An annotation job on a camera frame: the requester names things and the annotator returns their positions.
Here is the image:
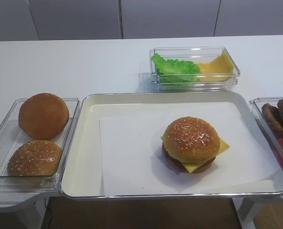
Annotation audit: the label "sesame bun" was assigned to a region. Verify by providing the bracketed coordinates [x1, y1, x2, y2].
[7, 140, 62, 176]
[163, 116, 220, 164]

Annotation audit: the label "plain brown bun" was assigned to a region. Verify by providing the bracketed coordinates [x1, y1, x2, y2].
[19, 93, 70, 140]

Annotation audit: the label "silver metal tray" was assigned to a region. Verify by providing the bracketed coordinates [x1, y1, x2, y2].
[61, 92, 283, 198]

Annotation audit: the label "clear plastic patty tomato container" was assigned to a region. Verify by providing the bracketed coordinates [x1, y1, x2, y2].
[249, 97, 283, 174]

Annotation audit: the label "sesame bun in container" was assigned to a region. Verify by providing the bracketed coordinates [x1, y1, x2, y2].
[7, 140, 62, 176]

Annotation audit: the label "sesame top bun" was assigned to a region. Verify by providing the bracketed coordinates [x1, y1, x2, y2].
[163, 116, 220, 164]

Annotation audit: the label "yellow cheese slice on burger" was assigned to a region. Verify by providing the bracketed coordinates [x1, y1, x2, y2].
[161, 136, 230, 164]

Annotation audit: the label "green lettuce leaf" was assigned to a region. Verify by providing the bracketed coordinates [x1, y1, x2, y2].
[152, 53, 201, 83]

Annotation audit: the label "black floor cable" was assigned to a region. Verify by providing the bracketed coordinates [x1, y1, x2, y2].
[44, 197, 53, 229]

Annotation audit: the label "bottom burger bun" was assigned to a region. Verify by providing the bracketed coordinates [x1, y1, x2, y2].
[167, 159, 214, 173]

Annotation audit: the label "brown patty left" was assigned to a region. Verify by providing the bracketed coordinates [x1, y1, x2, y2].
[262, 103, 283, 138]

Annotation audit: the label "white parchment paper sheet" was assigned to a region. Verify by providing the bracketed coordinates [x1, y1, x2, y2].
[100, 102, 283, 197]

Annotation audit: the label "clear plastic bun container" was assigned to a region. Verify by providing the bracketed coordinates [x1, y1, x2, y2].
[0, 98, 80, 194]

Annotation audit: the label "clear plastic lettuce cheese container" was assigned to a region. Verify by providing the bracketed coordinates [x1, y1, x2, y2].
[150, 46, 241, 92]

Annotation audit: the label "brown burger patty on tray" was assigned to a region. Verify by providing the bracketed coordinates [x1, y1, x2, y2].
[162, 143, 216, 171]

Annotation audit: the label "yellow cheese slice in container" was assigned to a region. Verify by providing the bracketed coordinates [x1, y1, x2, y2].
[197, 50, 234, 83]

